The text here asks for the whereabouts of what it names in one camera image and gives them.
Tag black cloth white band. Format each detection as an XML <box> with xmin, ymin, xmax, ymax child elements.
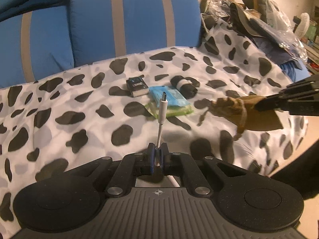
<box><xmin>170</xmin><ymin>75</ymin><xmax>198</xmax><ymax>99</ymax></box>

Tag blue coiled cable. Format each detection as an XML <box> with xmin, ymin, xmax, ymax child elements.
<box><xmin>280</xmin><ymin>60</ymin><xmax>311</xmax><ymax>83</ymax></box>

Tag blue striped cushion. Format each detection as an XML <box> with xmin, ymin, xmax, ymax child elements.
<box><xmin>1</xmin><ymin>6</ymin><xmax>74</xmax><ymax>88</ymax></box>
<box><xmin>69</xmin><ymin>0</ymin><xmax>201</xmax><ymax>66</ymax></box>

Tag black tissue pack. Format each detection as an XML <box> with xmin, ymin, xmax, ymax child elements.
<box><xmin>126</xmin><ymin>77</ymin><xmax>149</xmax><ymax>97</ymax></box>

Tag cow print bed sheet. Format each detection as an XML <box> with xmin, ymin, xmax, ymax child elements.
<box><xmin>1</xmin><ymin>20</ymin><xmax>308</xmax><ymax>238</ymax></box>

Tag blue wet wipes pack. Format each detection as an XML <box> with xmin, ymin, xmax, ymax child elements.
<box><xmin>149</xmin><ymin>86</ymin><xmax>190</xmax><ymax>107</ymax></box>

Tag blue striped cushion left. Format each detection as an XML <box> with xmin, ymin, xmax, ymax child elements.
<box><xmin>1</xmin><ymin>6</ymin><xmax>74</xmax><ymax>88</ymax></box>

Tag green wet wipes pack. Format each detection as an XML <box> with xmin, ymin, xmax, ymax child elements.
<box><xmin>144</xmin><ymin>101</ymin><xmax>194</xmax><ymax>119</ymax></box>

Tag tan drawstring pouch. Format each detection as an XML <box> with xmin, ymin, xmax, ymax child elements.
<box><xmin>209</xmin><ymin>96</ymin><xmax>283</xmax><ymax>134</ymax></box>

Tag clutter pile of bags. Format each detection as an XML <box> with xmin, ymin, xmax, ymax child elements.
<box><xmin>200</xmin><ymin>0</ymin><xmax>310</xmax><ymax>81</ymax></box>

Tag white usb adapter cable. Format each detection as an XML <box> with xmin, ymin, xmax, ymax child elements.
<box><xmin>154</xmin><ymin>91</ymin><xmax>168</xmax><ymax>166</ymax></box>

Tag blue striped cushion right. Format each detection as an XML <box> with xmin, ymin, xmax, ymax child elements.
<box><xmin>69</xmin><ymin>0</ymin><xmax>201</xmax><ymax>66</ymax></box>

